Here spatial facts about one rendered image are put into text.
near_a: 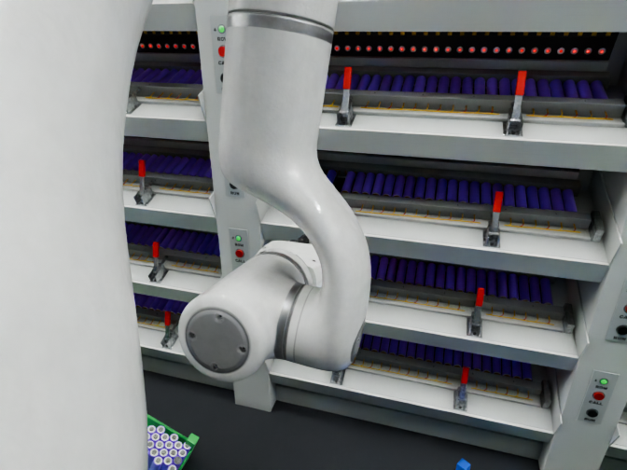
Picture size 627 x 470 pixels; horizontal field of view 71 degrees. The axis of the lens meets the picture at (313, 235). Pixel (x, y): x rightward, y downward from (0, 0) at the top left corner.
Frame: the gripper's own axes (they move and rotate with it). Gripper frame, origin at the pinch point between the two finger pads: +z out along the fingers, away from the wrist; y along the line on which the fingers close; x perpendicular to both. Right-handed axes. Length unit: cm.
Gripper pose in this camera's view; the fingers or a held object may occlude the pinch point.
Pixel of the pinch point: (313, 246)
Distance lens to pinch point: 67.4
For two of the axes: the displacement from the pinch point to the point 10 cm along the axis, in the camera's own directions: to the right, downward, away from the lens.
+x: 0.5, -9.7, -2.6
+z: 2.7, -2.3, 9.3
